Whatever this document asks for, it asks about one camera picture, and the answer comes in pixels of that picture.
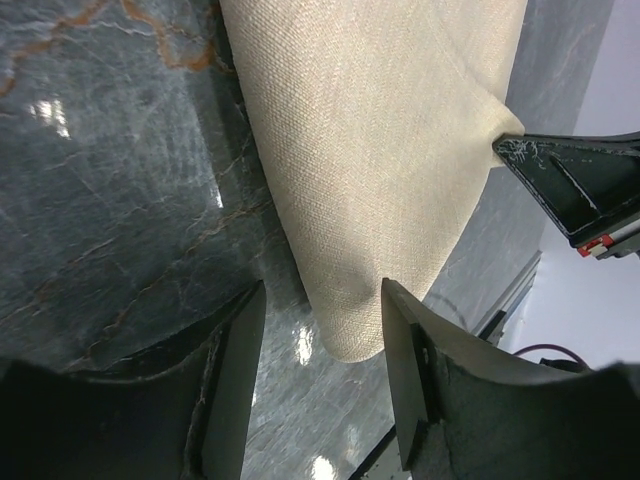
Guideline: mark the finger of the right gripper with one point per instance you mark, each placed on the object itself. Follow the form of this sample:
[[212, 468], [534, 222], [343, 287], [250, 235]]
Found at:
[[588, 187]]

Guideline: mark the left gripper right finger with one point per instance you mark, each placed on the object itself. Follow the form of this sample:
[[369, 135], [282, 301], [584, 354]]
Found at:
[[465, 409]]

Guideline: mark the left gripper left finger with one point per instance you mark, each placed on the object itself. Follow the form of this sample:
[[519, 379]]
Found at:
[[178, 409]]

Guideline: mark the beige cloth napkin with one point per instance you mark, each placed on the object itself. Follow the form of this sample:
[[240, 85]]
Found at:
[[374, 123]]

